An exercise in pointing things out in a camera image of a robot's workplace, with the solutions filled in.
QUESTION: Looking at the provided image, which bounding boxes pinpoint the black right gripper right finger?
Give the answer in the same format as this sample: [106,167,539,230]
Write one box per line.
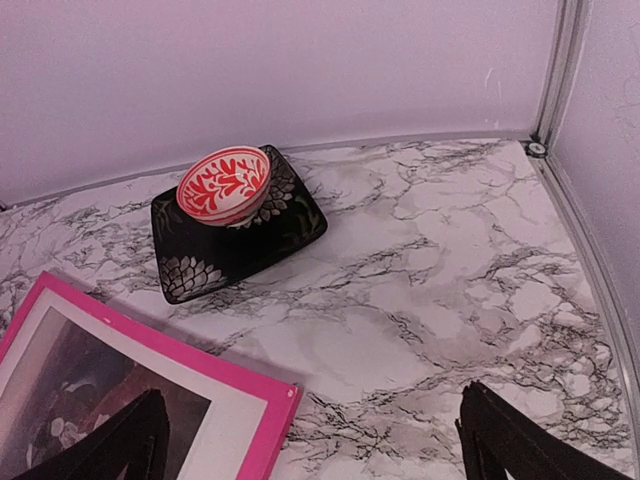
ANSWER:
[455,381,626,479]

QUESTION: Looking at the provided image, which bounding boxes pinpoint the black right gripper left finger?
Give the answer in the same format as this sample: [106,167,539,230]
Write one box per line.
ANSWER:
[18,389,170,479]

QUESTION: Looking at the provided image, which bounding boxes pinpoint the pink photo frame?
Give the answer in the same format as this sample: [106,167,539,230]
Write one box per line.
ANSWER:
[1,273,302,479]

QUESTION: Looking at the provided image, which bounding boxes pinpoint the photo with white mat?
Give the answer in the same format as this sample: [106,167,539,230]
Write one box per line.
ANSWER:
[1,289,266,479]

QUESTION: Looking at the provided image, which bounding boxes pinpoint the black square floral plate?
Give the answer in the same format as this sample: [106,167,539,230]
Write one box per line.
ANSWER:
[151,145,328,304]

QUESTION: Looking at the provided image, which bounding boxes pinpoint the red white patterned bowl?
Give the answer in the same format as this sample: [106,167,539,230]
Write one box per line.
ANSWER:
[176,146,272,227]

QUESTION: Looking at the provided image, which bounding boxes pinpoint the aluminium right corner post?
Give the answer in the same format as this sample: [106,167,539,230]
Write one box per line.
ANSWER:
[529,0,592,157]

